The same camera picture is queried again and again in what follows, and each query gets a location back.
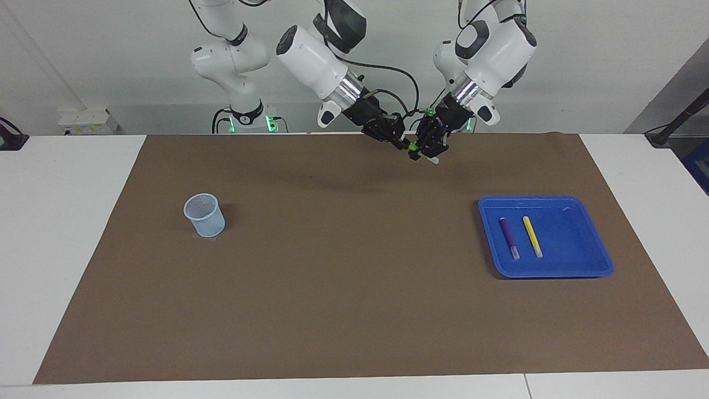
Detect green marker pen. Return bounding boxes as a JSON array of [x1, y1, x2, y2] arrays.
[[407, 143, 441, 165]]

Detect purple marker pen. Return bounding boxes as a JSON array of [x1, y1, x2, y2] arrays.
[[500, 217, 521, 260]]

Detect yellow marker pen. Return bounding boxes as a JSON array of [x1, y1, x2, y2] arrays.
[[522, 216, 544, 258]]

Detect blue plastic tray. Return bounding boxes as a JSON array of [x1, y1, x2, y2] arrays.
[[478, 195, 614, 279]]

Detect white base connector box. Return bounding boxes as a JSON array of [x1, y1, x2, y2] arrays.
[[265, 105, 289, 134]]

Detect brown table mat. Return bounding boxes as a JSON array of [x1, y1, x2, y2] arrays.
[[33, 132, 709, 385]]

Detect translucent plastic cup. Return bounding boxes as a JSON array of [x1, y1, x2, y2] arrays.
[[183, 193, 226, 238]]

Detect black stand pole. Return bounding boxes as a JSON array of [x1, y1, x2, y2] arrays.
[[645, 88, 709, 147]]

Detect blue crate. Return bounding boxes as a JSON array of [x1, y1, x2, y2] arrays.
[[682, 139, 709, 196]]

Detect black clamp base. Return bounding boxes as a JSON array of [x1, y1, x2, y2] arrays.
[[0, 117, 29, 151]]

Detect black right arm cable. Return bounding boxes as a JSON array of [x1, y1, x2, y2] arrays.
[[188, 0, 422, 118]]

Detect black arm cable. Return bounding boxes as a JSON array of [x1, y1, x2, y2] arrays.
[[188, 0, 422, 118], [457, 0, 527, 29]]

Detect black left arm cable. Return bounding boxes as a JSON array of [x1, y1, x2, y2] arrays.
[[457, 0, 527, 29]]

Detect black base cable loop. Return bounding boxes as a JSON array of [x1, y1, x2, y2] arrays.
[[212, 108, 236, 135]]

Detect white wall socket box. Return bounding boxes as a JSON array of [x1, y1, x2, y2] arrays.
[[58, 108, 120, 135]]

